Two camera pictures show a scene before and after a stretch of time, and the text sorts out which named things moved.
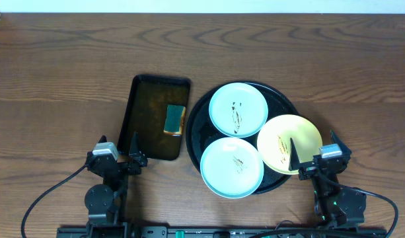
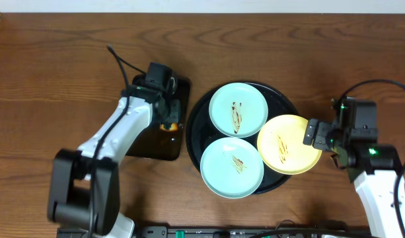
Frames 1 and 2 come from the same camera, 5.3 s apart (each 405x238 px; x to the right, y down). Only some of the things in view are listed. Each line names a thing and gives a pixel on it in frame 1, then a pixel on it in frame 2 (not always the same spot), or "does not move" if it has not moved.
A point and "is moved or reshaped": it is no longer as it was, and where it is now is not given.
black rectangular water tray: (146, 115) does not move
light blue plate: (238, 110) does not move
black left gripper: (121, 166) -> (171, 113)
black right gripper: (306, 169) -> (318, 141)
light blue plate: (232, 168) does not move
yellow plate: (274, 138) does not move
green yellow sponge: (174, 119) is moved or reshaped
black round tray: (201, 131) does not move
